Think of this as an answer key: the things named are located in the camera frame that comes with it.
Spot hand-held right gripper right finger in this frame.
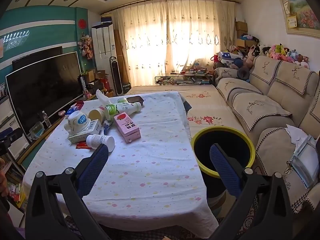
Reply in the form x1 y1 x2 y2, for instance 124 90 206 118
207 143 293 240

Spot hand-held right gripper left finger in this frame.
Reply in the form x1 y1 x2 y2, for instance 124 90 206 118
25 144 113 240

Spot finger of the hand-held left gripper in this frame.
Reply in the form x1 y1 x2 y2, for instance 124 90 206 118
0 127 23 145

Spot white printed plastic cup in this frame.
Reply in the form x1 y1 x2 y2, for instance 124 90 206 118
86 134 115 152

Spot pale green drink carton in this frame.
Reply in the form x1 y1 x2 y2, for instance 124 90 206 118
68 119 100 143

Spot black yellow-rimmed trash bin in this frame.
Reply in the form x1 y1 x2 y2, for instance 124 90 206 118
190 127 256 205

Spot white paper cup blue label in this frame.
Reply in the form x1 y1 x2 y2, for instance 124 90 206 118
64 112 92 134

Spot pink milk carton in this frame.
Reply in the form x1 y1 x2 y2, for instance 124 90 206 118
114 112 142 143

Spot cream paper cup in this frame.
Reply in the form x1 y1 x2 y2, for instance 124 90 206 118
88 106 105 128

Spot small green white bottle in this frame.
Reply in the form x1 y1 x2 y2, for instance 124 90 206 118
104 104 118 120

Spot white bottle green label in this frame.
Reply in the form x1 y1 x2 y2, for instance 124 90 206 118
116 97 142 114

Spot white foam fruit net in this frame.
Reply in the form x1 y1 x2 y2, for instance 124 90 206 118
96 89 113 105

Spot brown plastic tray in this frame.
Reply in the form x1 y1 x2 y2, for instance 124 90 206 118
126 95 145 105

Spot white drawer cabinet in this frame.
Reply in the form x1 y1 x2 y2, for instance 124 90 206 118
0 96 30 160

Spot glass ashtray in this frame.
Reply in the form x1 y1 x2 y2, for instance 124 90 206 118
29 121 45 139

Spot wooden television cabinet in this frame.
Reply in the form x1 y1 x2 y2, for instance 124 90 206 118
0 90 108 170

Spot clear water bottle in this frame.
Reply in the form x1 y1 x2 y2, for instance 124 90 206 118
41 111 52 128

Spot stack of colourful books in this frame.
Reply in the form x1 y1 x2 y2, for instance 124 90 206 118
5 160 28 210

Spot table with dotted white cloth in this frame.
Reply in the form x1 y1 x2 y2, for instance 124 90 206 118
22 91 227 232

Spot large curved television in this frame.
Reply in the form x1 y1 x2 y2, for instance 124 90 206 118
5 51 84 137

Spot blue white tissue pack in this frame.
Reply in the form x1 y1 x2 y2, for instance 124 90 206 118
65 106 80 117

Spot beige floral bed sheet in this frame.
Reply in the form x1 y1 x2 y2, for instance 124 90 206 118
127 84 250 140

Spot patterned rug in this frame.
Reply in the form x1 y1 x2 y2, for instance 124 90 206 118
62 192 265 240

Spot white papers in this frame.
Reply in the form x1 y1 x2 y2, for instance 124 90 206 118
285 125 309 147

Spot black white printed tube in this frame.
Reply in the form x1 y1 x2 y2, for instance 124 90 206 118
78 74 87 93

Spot black flat television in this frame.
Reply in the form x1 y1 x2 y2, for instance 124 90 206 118
12 46 63 68

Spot black tower fan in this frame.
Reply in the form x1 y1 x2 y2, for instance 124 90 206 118
109 56 123 96

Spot grey neck pillow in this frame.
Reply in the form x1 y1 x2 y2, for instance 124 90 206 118
237 68 250 80

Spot brown cardboard sheet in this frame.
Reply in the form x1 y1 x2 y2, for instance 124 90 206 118
114 30 130 85

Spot white blue starred bag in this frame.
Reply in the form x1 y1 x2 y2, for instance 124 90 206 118
218 51 238 64

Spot pink artificial flowers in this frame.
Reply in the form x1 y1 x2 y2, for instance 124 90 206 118
78 32 94 60

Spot white standing air conditioner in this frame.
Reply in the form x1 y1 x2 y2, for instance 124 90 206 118
91 24 118 96

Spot cream embroidered curtain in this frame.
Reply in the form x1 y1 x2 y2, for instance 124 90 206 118
165 0 237 75
111 0 168 87

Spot row of plush toys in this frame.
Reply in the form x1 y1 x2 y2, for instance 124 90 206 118
225 36 310 69

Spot brown curtain rod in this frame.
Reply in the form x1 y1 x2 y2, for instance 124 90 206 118
99 0 240 15

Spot framed flower painting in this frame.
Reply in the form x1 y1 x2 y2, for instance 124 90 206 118
277 0 320 38

